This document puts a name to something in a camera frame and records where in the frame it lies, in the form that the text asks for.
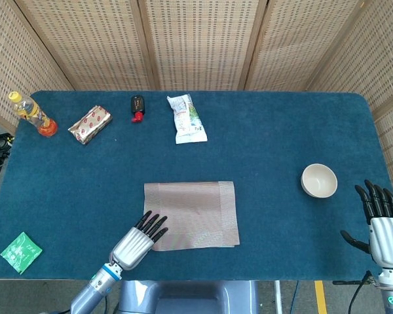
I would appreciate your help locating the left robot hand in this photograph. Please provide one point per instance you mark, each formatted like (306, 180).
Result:
(132, 243)

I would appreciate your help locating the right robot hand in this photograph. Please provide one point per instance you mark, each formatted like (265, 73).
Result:
(388, 242)

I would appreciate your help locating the brown woven placemat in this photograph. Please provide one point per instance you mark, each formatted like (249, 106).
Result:
(199, 216)

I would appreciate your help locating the white bowl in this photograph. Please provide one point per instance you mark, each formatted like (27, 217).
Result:
(319, 181)

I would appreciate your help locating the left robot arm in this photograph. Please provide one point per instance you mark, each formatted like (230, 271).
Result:
(95, 288)

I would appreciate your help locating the thin black strip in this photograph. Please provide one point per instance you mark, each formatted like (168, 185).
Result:
(347, 282)

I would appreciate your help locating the grey-blue robot torso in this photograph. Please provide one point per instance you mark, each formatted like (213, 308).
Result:
(190, 297)

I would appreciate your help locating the green tea sachet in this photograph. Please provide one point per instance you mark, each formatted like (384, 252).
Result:
(21, 253)

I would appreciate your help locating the white table leg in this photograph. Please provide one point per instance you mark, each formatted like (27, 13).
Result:
(278, 297)

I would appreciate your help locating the gold snack pack red print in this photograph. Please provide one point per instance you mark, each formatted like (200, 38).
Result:
(90, 124)

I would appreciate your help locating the white crinkled snack bag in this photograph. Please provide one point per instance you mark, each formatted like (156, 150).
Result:
(186, 121)

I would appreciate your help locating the black bottle red cap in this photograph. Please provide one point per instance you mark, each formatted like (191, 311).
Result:
(137, 106)

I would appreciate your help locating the blue felt table cover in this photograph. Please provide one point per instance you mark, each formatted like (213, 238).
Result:
(314, 124)

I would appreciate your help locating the yellow-capped orange drink bottle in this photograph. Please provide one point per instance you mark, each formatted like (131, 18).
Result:
(32, 112)

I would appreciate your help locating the woven bamboo folding screen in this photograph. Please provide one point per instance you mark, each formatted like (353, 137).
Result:
(196, 39)

